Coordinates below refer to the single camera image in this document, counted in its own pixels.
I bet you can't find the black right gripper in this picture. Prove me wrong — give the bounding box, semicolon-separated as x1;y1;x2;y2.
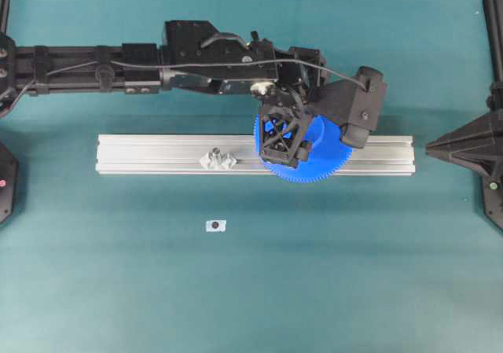
426;109;502;182

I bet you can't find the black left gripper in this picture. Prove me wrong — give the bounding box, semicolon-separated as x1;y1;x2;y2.
257;89;314;168

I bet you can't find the large blue plastic gear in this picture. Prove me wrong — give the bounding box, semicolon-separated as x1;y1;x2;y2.
253;115;353;183

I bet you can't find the black right robot arm base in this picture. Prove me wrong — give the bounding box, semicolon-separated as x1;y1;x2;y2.
483;0;502;230

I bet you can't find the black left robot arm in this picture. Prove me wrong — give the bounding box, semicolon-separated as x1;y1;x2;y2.
1;20;324;167

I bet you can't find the steel shaft near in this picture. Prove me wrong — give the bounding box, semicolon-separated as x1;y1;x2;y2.
200;147;237;171

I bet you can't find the white marker with black dot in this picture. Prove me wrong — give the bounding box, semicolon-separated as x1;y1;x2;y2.
205;220;226;233

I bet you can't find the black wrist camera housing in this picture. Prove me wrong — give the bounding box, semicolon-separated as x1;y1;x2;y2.
308;66;387;149

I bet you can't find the black camera cable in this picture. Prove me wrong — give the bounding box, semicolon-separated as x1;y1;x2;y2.
39;56;370;93

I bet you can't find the silver aluminium extrusion rail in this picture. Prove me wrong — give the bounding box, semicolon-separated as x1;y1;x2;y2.
95;134;416;176

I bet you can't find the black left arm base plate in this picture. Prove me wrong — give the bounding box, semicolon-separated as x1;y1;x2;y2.
0;143;19;223

